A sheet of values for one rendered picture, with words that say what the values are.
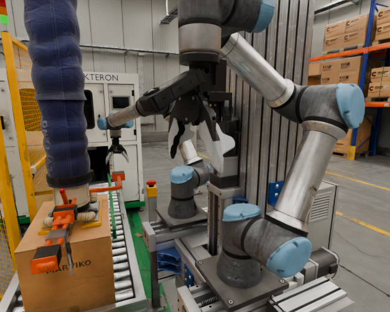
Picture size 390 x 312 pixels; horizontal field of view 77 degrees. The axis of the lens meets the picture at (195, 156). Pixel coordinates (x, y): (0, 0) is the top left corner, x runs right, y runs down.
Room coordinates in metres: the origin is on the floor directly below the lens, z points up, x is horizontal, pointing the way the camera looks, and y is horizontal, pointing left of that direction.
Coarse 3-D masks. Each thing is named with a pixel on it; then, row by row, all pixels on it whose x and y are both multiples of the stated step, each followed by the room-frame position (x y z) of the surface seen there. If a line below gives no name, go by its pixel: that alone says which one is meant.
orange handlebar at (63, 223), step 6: (120, 180) 1.52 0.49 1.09; (114, 186) 1.40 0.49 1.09; (120, 186) 1.42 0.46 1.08; (90, 192) 1.35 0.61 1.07; (60, 216) 1.01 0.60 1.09; (66, 216) 1.01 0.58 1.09; (54, 222) 0.94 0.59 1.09; (60, 222) 0.94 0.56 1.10; (66, 222) 0.94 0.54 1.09; (54, 228) 0.90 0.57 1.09; (60, 228) 0.94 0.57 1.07; (48, 240) 0.81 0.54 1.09; (60, 240) 0.81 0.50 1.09; (42, 264) 0.67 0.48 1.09; (48, 264) 0.68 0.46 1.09; (54, 264) 0.69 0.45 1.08; (42, 270) 0.67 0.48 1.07
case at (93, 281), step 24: (24, 240) 1.04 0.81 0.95; (72, 240) 1.04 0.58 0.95; (96, 240) 1.06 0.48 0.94; (24, 264) 0.96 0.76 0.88; (72, 264) 1.02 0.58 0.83; (96, 264) 1.06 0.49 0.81; (24, 288) 0.95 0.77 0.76; (48, 288) 0.98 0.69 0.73; (72, 288) 1.02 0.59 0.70; (96, 288) 1.06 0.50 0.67
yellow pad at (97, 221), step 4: (100, 200) 1.48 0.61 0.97; (100, 204) 1.41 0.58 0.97; (100, 208) 1.36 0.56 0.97; (84, 212) 1.30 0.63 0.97; (88, 212) 1.29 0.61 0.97; (96, 212) 1.29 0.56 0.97; (100, 212) 1.30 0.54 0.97; (96, 216) 1.24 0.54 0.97; (100, 216) 1.25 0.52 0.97; (84, 220) 1.19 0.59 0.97; (88, 220) 1.19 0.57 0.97; (92, 220) 1.19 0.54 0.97; (96, 220) 1.19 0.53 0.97; (100, 220) 1.20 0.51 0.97; (80, 224) 1.16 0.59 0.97; (84, 224) 1.16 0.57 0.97; (88, 224) 1.16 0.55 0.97; (92, 224) 1.17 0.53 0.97; (96, 224) 1.17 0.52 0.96; (100, 224) 1.18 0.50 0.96
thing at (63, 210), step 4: (68, 204) 1.09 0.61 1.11; (72, 204) 1.10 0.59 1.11; (56, 208) 1.07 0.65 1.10; (60, 208) 1.08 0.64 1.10; (64, 208) 1.08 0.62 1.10; (68, 208) 1.08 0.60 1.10; (72, 208) 1.08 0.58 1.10; (76, 208) 1.07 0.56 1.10; (52, 212) 1.01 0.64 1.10; (56, 212) 1.01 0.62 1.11; (60, 212) 1.01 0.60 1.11; (64, 212) 1.02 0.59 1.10; (68, 212) 1.02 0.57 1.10; (72, 212) 1.03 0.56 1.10; (76, 212) 1.08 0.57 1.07; (52, 216) 1.01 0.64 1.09; (56, 216) 1.01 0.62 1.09; (64, 216) 1.02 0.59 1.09; (72, 216) 1.03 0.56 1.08; (76, 216) 1.05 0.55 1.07; (72, 220) 1.03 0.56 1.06
